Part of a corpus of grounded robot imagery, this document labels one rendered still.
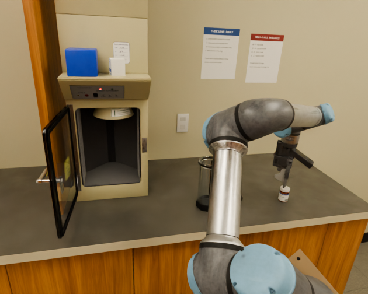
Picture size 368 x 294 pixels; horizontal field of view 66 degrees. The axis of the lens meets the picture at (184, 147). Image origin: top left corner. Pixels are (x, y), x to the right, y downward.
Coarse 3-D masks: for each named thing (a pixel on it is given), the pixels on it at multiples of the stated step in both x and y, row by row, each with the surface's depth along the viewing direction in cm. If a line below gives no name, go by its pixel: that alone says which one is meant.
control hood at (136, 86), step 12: (60, 84) 100; (72, 84) 100; (84, 84) 101; (96, 84) 102; (108, 84) 103; (120, 84) 104; (132, 84) 105; (144, 84) 106; (132, 96) 113; (144, 96) 114
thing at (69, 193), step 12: (60, 132) 99; (60, 144) 99; (60, 156) 99; (48, 168) 87; (60, 168) 98; (72, 168) 116; (72, 180) 116; (60, 192) 98; (72, 192) 116; (60, 204) 98
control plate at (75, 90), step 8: (72, 88) 102; (80, 88) 103; (88, 88) 104; (96, 88) 104; (104, 88) 105; (120, 88) 106; (72, 96) 107; (80, 96) 108; (88, 96) 108; (104, 96) 110; (112, 96) 111; (120, 96) 111
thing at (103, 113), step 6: (96, 108) 122; (102, 108) 120; (108, 108) 119; (114, 108) 120; (120, 108) 121; (126, 108) 123; (96, 114) 121; (102, 114) 120; (108, 114) 119; (114, 114) 120; (120, 114) 121; (126, 114) 123; (132, 114) 126
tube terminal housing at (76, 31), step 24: (72, 24) 102; (96, 24) 104; (120, 24) 106; (144, 24) 108; (144, 48) 111; (144, 72) 114; (144, 120) 122; (144, 168) 130; (96, 192) 129; (120, 192) 132; (144, 192) 135
